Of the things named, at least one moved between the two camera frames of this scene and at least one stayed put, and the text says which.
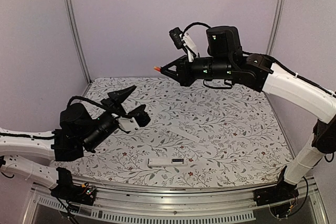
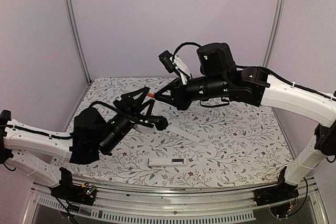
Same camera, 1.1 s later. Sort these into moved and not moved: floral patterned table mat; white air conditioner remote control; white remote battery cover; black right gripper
Moved: black right gripper
Not moved: white air conditioner remote control; floral patterned table mat; white remote battery cover
